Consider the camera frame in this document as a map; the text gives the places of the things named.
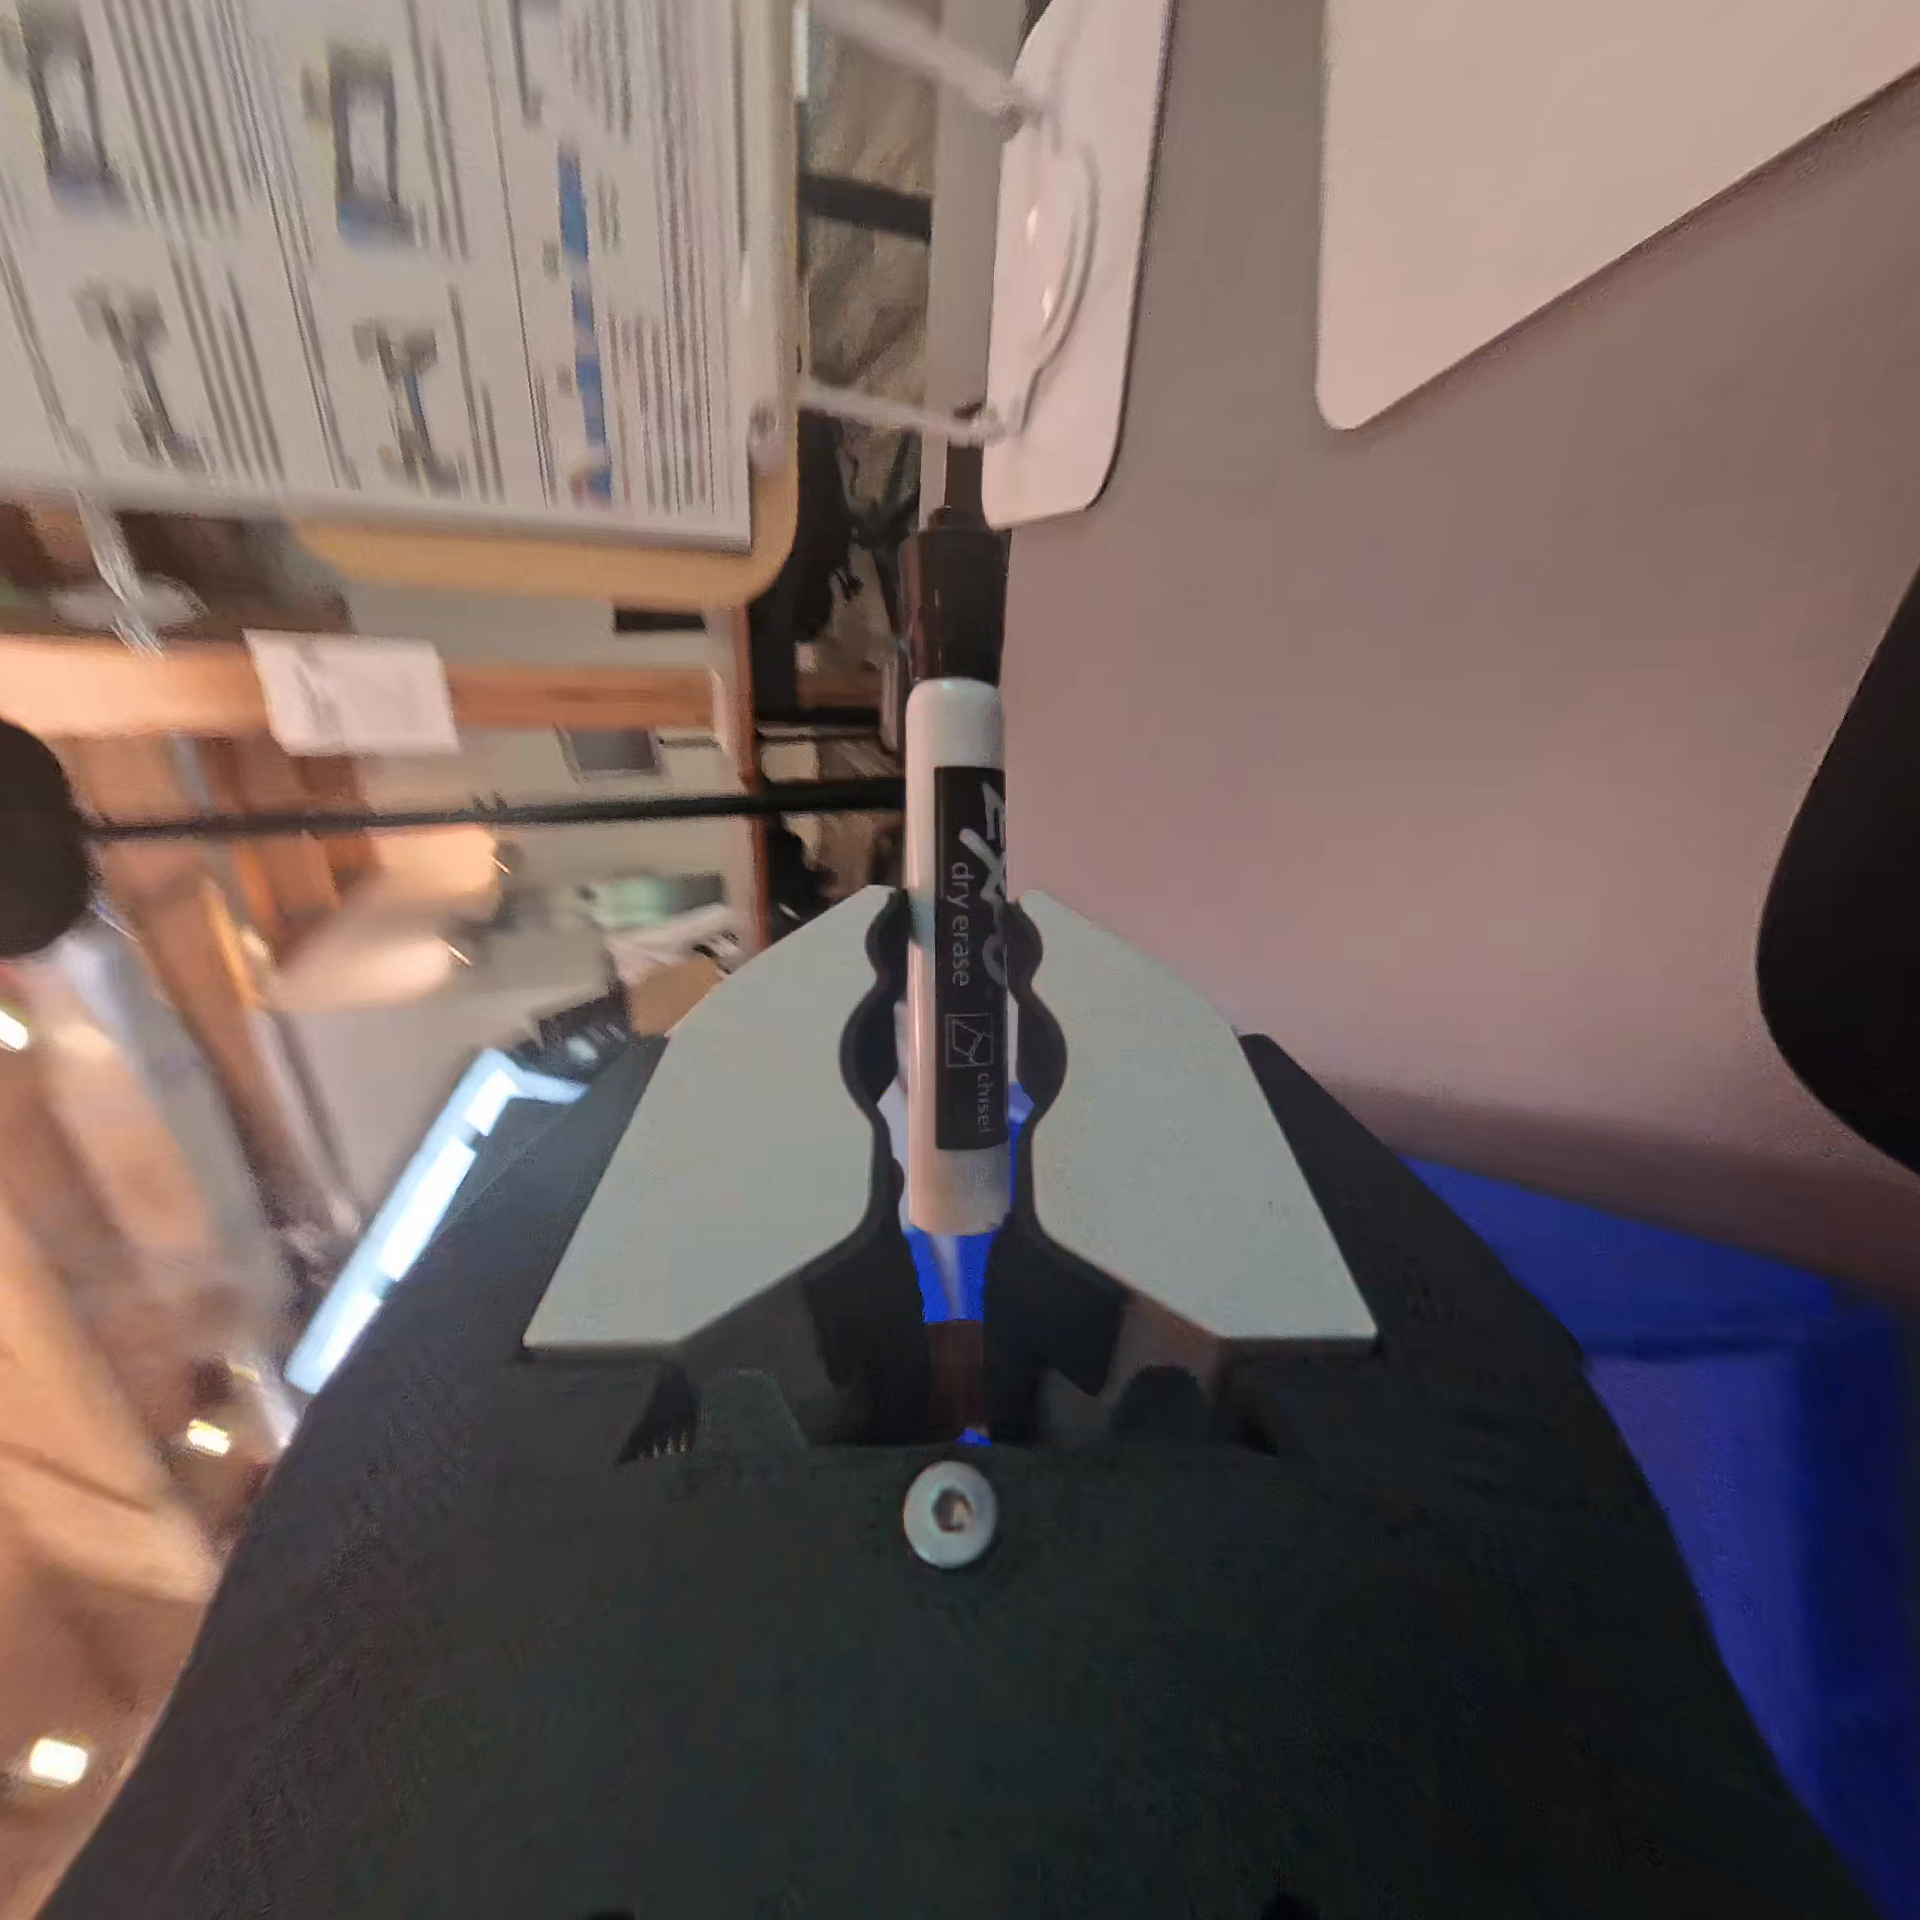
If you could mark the white table sign stand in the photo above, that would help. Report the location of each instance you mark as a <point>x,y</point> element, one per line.
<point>390,243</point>

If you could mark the white whiteboard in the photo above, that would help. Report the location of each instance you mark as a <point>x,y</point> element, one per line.
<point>1562,180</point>

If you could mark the blue plastic bin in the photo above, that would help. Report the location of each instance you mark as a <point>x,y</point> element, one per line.
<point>1742,1408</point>

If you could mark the black vertical pole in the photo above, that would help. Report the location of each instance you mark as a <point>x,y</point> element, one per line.
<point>450,811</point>

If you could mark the black whiteboard marker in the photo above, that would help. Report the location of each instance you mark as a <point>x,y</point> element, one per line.
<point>964,901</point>

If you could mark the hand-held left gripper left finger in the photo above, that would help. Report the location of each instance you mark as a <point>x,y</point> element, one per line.
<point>722,1183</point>

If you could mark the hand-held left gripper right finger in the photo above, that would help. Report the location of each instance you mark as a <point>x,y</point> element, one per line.
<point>1200,1183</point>

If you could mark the black marker cap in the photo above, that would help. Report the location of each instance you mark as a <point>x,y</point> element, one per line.
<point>952,601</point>

